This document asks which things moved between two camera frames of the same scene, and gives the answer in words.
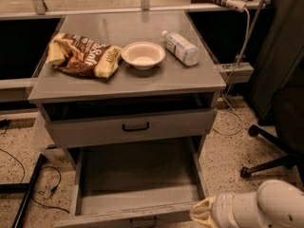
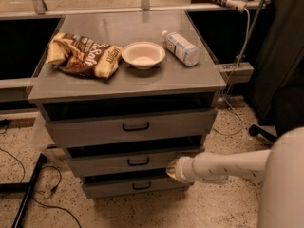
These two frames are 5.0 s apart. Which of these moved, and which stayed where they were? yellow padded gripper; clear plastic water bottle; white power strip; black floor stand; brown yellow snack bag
Moved: yellow padded gripper
Stayed: white power strip; clear plastic water bottle; black floor stand; brown yellow snack bag
